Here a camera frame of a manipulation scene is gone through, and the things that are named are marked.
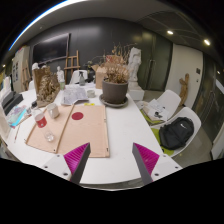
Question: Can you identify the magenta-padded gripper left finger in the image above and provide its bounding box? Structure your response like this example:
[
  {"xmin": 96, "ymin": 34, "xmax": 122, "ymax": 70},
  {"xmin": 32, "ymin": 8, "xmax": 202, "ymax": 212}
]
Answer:
[{"xmin": 41, "ymin": 142, "xmax": 92, "ymax": 185}]

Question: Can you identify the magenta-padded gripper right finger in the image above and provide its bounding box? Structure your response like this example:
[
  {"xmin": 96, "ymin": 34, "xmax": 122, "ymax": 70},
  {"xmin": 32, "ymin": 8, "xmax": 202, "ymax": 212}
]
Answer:
[{"xmin": 131, "ymin": 142, "xmax": 183, "ymax": 186}]

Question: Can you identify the clear red-label drink bottle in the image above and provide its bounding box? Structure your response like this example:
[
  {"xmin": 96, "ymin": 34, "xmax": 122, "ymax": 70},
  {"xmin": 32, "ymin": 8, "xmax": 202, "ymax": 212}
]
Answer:
[{"xmin": 31, "ymin": 105, "xmax": 55, "ymax": 143}]

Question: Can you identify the light wooden drawing board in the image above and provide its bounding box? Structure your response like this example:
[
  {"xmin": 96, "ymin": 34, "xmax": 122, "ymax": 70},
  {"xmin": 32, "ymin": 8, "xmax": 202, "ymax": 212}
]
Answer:
[{"xmin": 25, "ymin": 103, "xmax": 111, "ymax": 159}]

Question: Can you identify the black backpack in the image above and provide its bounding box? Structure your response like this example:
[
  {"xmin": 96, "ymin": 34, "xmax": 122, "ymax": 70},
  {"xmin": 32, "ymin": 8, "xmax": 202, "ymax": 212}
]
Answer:
[{"xmin": 158, "ymin": 116, "xmax": 195, "ymax": 151}]

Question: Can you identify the flat round red coaster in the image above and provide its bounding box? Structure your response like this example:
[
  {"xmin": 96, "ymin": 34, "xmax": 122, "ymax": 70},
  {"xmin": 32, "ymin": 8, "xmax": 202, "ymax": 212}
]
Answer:
[{"xmin": 71, "ymin": 111, "xmax": 85, "ymax": 121}]

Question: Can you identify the stack of papers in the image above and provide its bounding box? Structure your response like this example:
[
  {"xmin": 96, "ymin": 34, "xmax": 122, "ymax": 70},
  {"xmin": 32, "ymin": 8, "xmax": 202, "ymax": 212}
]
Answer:
[{"xmin": 141, "ymin": 98, "xmax": 168, "ymax": 122}]

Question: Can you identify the white shell chair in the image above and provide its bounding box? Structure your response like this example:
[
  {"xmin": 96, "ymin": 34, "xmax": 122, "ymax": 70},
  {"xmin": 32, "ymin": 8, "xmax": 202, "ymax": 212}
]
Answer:
[
  {"xmin": 136, "ymin": 89, "xmax": 182, "ymax": 126},
  {"xmin": 69, "ymin": 69, "xmax": 89, "ymax": 85},
  {"xmin": 150, "ymin": 106, "xmax": 203, "ymax": 158}
]

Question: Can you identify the thin paintbrush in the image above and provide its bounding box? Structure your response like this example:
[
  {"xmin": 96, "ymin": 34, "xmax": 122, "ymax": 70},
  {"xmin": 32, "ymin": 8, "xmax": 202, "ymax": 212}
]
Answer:
[{"xmin": 13, "ymin": 124, "xmax": 21, "ymax": 144}]

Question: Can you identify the open newspaper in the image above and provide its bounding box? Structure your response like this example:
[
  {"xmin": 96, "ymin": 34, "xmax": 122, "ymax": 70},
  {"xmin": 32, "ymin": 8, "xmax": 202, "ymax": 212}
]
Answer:
[{"xmin": 60, "ymin": 85, "xmax": 90, "ymax": 106}]

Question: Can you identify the grey plant saucer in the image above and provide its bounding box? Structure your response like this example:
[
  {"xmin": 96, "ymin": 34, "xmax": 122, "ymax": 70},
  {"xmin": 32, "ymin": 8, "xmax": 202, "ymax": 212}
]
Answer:
[{"xmin": 98, "ymin": 93, "xmax": 130, "ymax": 109}]

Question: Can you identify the colourful printed book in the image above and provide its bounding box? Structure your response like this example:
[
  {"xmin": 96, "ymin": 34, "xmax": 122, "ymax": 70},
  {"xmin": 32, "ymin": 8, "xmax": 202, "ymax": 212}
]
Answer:
[{"xmin": 6, "ymin": 104, "xmax": 33, "ymax": 129}]

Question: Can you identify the dried plant in grey pot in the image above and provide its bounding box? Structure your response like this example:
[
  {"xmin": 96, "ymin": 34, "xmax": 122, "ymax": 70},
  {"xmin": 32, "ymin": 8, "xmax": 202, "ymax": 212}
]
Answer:
[{"xmin": 99, "ymin": 43, "xmax": 135, "ymax": 105}]

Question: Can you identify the golden relief sculpture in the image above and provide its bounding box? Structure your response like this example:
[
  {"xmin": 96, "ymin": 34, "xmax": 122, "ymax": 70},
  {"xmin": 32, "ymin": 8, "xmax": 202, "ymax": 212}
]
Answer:
[{"xmin": 33, "ymin": 66, "xmax": 62, "ymax": 108}]

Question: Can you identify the wooden figure sculpture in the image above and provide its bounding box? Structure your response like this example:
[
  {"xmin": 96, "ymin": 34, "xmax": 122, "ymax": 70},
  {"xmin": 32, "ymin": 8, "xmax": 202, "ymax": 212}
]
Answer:
[{"xmin": 178, "ymin": 73, "xmax": 190, "ymax": 107}]

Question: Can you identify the grey spray bottle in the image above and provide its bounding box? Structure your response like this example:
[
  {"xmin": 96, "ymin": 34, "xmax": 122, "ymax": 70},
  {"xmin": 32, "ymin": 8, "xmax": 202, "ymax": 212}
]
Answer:
[{"xmin": 78, "ymin": 71, "xmax": 86, "ymax": 87}]

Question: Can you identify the brown cardboard box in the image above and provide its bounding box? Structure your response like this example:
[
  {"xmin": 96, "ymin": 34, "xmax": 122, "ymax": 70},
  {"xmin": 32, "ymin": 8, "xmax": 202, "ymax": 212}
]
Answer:
[{"xmin": 91, "ymin": 63, "xmax": 108, "ymax": 90}]

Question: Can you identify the black box stack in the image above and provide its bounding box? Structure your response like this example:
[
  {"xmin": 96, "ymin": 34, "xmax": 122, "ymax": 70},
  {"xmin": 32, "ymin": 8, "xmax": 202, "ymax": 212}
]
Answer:
[{"xmin": 1, "ymin": 90, "xmax": 24, "ymax": 116}]

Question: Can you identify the white plaster statue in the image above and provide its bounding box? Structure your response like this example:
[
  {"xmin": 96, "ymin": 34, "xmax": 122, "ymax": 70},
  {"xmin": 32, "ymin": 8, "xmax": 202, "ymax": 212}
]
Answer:
[{"xmin": 126, "ymin": 46, "xmax": 146, "ymax": 101}]

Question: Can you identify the wooden easel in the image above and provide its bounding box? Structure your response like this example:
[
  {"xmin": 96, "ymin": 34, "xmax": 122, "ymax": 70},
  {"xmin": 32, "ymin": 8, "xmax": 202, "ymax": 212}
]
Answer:
[{"xmin": 63, "ymin": 49, "xmax": 82, "ymax": 84}]

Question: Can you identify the white cabinet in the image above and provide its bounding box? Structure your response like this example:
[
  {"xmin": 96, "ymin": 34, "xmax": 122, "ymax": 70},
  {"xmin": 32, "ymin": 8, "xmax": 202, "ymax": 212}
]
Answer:
[{"xmin": 11, "ymin": 46, "xmax": 33, "ymax": 93}]

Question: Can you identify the black wall screen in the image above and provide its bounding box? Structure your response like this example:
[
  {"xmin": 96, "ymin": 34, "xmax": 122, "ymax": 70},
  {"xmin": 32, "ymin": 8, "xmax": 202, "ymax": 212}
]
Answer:
[{"xmin": 32, "ymin": 32, "xmax": 71, "ymax": 65}]

